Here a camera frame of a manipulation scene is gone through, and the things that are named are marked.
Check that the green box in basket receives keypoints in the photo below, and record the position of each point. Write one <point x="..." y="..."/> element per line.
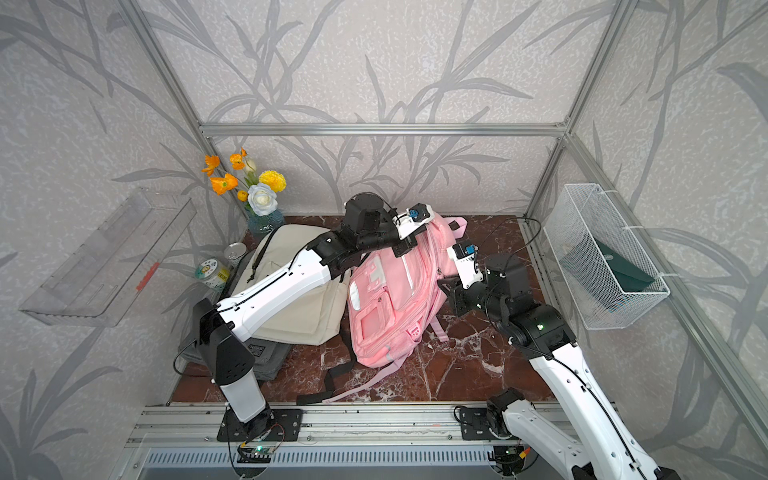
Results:
<point x="605" y="275"/>

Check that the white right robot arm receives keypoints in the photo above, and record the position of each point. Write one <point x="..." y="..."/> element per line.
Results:
<point x="601" y="447"/>

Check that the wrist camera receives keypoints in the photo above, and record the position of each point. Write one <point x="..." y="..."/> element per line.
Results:
<point x="464" y="256"/>
<point x="409" y="222"/>

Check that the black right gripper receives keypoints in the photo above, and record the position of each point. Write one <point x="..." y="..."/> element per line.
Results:
<point x="456" y="292"/>

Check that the pink backpack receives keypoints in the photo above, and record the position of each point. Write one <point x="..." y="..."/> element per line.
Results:
<point x="393" y="300"/>

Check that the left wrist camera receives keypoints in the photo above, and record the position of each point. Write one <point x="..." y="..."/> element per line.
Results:
<point x="409" y="222"/>

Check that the clear acrylic wall shelf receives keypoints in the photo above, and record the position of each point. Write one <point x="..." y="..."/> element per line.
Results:
<point x="97" y="285"/>

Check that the sunflower label plastic can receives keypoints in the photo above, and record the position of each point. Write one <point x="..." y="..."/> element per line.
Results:
<point x="214" y="273"/>

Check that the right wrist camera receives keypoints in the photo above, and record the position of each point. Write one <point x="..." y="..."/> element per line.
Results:
<point x="464" y="256"/>

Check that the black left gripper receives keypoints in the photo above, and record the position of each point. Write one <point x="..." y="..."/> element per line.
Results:
<point x="405" y="246"/>

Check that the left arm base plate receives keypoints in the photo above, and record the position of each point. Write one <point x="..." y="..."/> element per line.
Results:
<point x="276" y="425"/>

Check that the grey backpack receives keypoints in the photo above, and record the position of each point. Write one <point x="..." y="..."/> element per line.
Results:
<point x="264" y="354"/>

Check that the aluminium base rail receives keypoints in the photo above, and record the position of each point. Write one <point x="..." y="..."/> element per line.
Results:
<point x="342" y="424"/>

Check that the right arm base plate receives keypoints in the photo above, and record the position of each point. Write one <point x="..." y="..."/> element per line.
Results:
<point x="473" y="423"/>

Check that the blue glass vase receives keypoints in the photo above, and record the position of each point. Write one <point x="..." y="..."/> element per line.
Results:
<point x="264" y="224"/>

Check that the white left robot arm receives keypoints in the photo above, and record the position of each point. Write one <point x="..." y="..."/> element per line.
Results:
<point x="322" y="260"/>

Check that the white wire mesh basket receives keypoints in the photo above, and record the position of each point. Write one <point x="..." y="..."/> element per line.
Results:
<point x="585" y="208"/>

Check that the artificial flower bouquet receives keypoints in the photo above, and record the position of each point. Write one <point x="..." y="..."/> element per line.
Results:
<point x="256" y="190"/>

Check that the beige backpack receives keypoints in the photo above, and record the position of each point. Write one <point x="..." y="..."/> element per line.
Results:
<point x="313" y="326"/>

